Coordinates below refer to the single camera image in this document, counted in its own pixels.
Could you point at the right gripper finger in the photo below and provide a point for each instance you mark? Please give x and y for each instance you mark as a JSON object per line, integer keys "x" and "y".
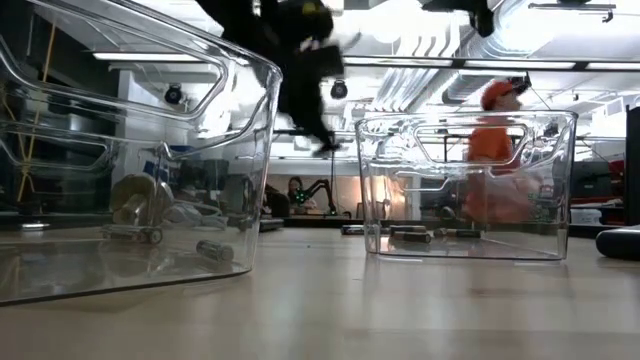
{"x": 483, "y": 22}

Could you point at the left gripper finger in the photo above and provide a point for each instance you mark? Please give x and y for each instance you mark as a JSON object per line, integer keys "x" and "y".
{"x": 320, "y": 132}

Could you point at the clear plastic bin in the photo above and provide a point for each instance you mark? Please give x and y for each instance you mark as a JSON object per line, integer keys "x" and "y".
{"x": 562, "y": 175}
{"x": 240, "y": 150}

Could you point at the small dark battery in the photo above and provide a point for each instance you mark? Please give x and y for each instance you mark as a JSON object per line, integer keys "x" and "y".
{"x": 410, "y": 237}

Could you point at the background black robot arm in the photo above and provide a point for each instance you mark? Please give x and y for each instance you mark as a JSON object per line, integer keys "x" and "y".
{"x": 320, "y": 189}

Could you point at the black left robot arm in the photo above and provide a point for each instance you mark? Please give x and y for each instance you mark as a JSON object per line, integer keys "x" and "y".
{"x": 235, "y": 20}

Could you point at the long ceiling light strip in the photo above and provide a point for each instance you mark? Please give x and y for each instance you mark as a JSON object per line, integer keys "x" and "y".
{"x": 520, "y": 64}

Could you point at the white ceiling pipes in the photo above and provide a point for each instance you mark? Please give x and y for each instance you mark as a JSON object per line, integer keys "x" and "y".
{"x": 410, "y": 75}

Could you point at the black upright panel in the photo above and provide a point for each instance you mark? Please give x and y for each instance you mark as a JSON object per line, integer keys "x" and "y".
{"x": 633, "y": 165}

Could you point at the white storage box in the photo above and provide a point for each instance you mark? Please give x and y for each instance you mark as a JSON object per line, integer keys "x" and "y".
{"x": 586, "y": 216}

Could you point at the black round-headed handheld device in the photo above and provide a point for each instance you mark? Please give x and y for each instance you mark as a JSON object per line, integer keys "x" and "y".
{"x": 620, "y": 242}

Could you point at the silver ventilation duct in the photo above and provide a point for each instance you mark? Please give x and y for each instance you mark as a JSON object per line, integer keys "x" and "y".
{"x": 505, "y": 40}

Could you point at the black ceiling dome camera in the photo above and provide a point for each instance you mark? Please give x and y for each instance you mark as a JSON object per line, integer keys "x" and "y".
{"x": 338, "y": 90}

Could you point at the black ceiling rail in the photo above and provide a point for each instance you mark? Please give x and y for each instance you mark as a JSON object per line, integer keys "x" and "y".
{"x": 570, "y": 5}

